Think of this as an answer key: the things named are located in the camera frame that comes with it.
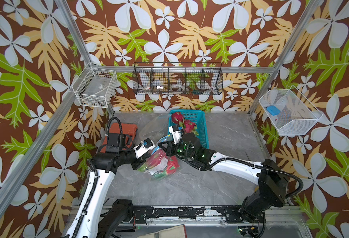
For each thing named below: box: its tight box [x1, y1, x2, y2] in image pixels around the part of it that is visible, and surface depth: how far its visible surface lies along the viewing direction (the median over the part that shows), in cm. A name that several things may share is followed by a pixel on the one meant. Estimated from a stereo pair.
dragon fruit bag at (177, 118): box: [171, 111, 186, 129], surface depth 103 cm
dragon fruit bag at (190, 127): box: [183, 119, 199, 136], surface depth 100 cm
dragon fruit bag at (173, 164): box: [165, 155, 180, 176], surface depth 84 cm
